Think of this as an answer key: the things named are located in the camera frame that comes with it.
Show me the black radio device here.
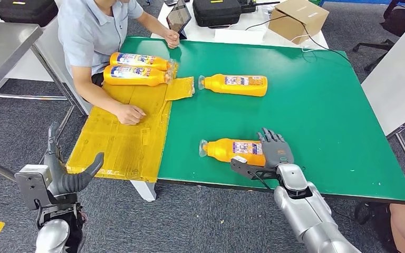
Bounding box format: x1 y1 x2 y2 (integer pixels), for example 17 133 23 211
239 0 281 14

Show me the person's right hand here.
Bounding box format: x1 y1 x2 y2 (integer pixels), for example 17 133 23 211
114 103 147 127

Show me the black carry case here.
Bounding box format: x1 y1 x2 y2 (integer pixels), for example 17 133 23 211
0 0 59 28
192 0 242 28

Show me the black office chair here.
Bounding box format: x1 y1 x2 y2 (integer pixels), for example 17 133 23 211
352 0 405 72

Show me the orange detergent bottle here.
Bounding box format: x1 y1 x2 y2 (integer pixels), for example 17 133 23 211
103 65 175 87
198 138 268 168
109 52 178 72
198 73 268 98

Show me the black tablet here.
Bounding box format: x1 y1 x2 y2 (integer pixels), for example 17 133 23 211
166 0 192 40

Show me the white desk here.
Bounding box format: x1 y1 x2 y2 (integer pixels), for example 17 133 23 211
150 0 330 50

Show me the white table with steel legs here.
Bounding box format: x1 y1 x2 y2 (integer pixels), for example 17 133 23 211
361 10 405 179

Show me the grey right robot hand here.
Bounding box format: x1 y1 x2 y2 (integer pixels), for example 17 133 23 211
256 128 295 169

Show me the yellow taped cardboard sheet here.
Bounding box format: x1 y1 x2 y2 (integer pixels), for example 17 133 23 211
65 61 196 184

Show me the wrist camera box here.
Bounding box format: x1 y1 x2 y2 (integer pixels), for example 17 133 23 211
230 156 281 181
15 164 55 211

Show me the brown cardboard box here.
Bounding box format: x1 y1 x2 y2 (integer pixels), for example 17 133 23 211
268 0 330 45

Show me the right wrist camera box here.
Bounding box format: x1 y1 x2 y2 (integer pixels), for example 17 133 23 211
230 156 281 181

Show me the person's left hand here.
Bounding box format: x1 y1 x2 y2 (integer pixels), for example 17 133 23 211
163 30 181 50

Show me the white cable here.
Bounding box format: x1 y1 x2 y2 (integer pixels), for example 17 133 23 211
291 33 316 53

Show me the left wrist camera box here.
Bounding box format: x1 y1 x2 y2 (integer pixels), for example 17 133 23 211
15 164 55 211

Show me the black cable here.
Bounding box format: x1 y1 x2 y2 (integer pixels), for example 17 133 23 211
245 14 353 67

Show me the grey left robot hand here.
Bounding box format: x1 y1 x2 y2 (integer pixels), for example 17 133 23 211
43 121 104 196

